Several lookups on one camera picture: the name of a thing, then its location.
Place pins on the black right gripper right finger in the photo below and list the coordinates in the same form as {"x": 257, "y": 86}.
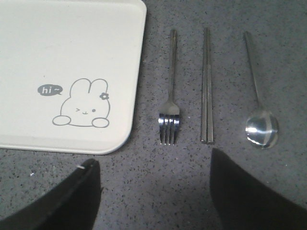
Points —
{"x": 244, "y": 203}

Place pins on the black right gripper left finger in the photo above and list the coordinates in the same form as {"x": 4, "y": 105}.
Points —
{"x": 71, "y": 205}

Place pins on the steel spoon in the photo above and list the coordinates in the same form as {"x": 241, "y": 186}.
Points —
{"x": 262, "y": 128}

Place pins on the steel chopstick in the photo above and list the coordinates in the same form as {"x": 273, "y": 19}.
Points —
{"x": 204, "y": 90}
{"x": 209, "y": 89}

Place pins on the steel fork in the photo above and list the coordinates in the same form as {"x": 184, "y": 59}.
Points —
{"x": 169, "y": 112}

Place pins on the cream rabbit print tray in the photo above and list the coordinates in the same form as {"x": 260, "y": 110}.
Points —
{"x": 68, "y": 73}

